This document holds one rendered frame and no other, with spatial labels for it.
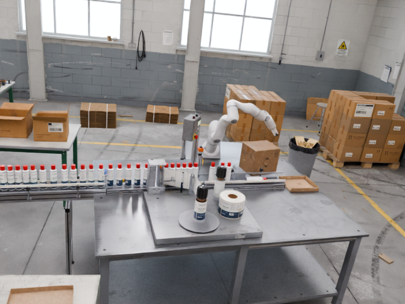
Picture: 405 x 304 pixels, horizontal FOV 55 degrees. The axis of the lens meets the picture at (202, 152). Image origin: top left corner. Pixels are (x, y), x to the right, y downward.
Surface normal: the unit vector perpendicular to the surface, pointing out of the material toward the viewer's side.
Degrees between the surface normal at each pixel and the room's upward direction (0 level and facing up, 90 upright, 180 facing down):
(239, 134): 90
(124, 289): 1
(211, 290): 0
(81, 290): 0
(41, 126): 91
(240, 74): 90
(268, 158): 90
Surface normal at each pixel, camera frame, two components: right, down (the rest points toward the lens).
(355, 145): 0.18, 0.43
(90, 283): 0.11, -0.92
